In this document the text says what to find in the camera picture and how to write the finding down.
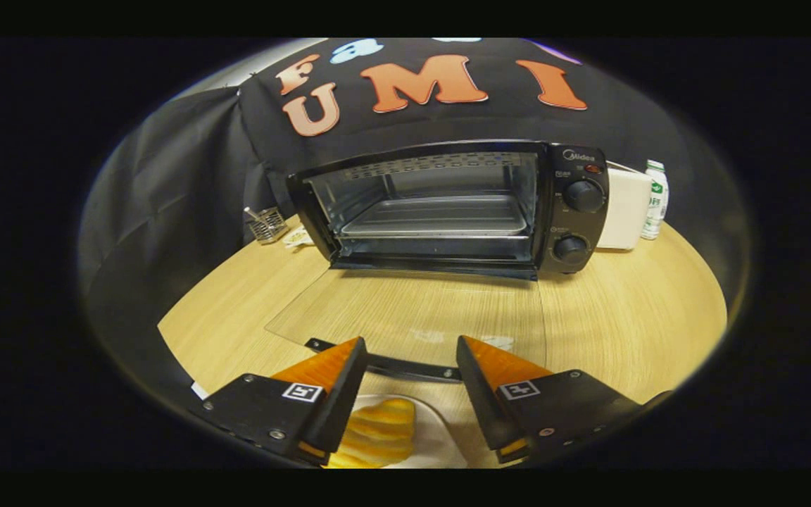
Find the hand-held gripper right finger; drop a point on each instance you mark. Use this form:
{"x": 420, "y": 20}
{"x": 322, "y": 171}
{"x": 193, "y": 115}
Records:
{"x": 483, "y": 401}

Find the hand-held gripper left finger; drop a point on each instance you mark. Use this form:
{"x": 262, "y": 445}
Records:
{"x": 338, "y": 401}

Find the yellow bread roll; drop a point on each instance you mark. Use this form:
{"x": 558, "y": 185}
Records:
{"x": 377, "y": 436}

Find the black toaster oven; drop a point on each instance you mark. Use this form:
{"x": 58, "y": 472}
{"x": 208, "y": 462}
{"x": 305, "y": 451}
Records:
{"x": 578, "y": 222}

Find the white plate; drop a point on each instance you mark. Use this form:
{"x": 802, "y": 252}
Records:
{"x": 437, "y": 443}

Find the white paper scrap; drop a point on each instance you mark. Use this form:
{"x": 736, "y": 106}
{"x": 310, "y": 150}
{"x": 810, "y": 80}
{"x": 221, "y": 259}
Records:
{"x": 198, "y": 390}

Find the small white packet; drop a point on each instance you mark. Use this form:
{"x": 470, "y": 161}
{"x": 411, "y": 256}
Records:
{"x": 298, "y": 237}

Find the metal baking tray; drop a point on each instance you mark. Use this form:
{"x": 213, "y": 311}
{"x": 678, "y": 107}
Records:
{"x": 441, "y": 215}

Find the white plastic box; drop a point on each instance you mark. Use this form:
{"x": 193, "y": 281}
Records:
{"x": 620, "y": 208}

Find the white green-label bottle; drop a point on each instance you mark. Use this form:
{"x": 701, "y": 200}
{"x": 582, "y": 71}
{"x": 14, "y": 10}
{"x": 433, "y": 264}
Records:
{"x": 655, "y": 201}

